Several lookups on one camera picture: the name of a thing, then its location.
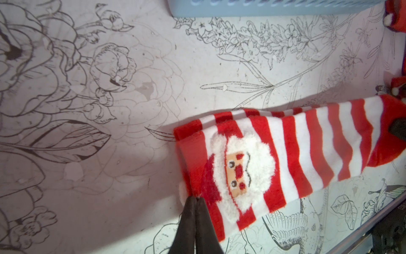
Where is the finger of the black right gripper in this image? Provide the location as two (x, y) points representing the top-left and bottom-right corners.
(389, 118), (406, 141)

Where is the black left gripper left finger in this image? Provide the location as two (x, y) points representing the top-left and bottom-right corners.
(168, 196), (197, 254)

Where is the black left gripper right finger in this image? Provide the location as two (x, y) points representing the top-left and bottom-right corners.
(196, 198), (224, 254)

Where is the red white striped santa sock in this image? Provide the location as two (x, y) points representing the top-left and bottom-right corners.
(176, 95), (406, 241)

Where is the light blue plastic basket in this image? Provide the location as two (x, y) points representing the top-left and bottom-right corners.
(168, 0), (383, 18)

